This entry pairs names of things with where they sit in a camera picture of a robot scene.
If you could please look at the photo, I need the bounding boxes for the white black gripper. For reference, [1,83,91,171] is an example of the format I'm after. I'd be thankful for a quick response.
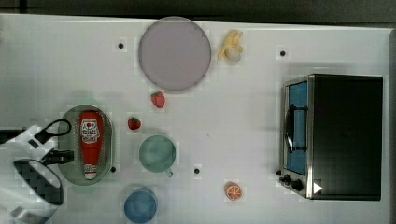
[1,125,74,165]

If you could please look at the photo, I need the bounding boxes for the red ketchup bottle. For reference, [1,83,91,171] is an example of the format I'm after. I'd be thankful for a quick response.
[78,111,104,180]

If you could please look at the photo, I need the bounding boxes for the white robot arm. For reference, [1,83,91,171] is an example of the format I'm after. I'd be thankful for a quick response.
[0,125,74,224]

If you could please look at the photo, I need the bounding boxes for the green oval strainer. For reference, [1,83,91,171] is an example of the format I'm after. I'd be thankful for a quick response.
[58,105,113,186]

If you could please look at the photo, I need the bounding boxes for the red toy strawberry lower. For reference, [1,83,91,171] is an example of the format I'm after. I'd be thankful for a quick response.
[127,117,141,131]

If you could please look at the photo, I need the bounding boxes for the red toy strawberry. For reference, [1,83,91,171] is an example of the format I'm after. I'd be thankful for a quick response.
[127,117,141,131]
[151,91,165,108]

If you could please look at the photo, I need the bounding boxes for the blue cup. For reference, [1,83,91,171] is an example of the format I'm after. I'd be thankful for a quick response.
[124,187,158,224]

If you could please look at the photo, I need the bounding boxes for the green mug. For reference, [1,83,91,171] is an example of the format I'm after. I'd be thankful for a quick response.
[139,135,177,178]

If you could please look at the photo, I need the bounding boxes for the red toy strawberry upper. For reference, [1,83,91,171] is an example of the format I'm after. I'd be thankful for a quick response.
[151,91,165,108]

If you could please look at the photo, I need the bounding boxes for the grey round plate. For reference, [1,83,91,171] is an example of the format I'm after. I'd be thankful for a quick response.
[138,17,211,91]

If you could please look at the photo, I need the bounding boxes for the orange slice toy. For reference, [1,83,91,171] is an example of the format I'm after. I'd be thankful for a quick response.
[224,181,243,201]

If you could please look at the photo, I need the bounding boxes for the yellow toy banana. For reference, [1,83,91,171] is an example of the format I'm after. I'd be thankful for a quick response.
[218,30,244,61]

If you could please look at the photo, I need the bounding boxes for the silver black toaster oven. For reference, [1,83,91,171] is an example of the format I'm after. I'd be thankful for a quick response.
[276,74,383,201]

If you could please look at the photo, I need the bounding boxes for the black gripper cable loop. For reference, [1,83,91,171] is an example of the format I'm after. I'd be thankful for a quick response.
[34,119,73,145]

